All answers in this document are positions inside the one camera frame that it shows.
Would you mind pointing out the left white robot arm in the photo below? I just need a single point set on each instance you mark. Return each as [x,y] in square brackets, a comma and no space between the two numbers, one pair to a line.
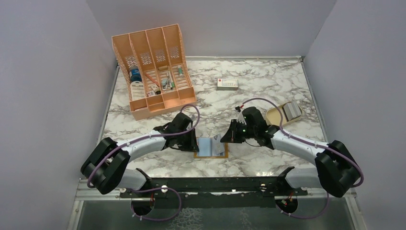
[106,167]

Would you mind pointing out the black mounting base bar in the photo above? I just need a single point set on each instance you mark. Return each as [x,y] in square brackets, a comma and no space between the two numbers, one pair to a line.
[172,199]

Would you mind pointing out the blue tape roll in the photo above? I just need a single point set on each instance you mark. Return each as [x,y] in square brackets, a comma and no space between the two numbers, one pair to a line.
[135,75]

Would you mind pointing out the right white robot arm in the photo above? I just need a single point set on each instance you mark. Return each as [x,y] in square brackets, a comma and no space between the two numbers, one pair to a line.
[334,169]

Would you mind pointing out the white label sheet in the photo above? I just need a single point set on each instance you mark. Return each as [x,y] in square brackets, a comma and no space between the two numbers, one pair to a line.
[137,90]

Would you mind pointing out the aluminium frame rail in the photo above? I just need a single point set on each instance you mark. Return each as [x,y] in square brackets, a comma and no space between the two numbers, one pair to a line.
[83,193]

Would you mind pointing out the metal binder clip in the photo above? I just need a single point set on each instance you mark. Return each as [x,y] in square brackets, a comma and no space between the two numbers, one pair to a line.
[166,83]

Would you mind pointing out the white small card box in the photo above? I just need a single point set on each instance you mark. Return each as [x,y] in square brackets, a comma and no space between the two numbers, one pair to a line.
[227,84]

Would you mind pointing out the beige oval tray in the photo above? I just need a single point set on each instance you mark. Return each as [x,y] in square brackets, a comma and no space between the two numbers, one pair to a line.
[273,117]

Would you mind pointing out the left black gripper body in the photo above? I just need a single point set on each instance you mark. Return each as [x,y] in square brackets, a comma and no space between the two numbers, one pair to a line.
[186,141]

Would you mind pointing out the green white marker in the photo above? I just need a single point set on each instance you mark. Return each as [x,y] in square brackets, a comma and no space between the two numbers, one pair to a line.
[180,71]

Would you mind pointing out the stack of grey cards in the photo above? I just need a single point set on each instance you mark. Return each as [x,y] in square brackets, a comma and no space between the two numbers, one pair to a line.
[291,111]

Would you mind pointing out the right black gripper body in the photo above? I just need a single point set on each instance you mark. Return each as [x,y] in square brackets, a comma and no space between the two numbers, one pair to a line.
[240,131]

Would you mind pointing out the peach plastic desk organizer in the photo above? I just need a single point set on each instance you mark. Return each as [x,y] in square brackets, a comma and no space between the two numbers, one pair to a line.
[147,50]

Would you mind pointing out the small brown eraser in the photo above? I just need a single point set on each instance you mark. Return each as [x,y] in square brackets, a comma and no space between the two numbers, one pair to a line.
[163,68]

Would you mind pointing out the yellow leather card holder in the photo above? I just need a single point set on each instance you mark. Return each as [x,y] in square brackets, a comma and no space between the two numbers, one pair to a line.
[205,149]

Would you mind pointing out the red pencil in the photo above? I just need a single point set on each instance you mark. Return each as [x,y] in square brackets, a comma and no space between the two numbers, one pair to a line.
[152,79]

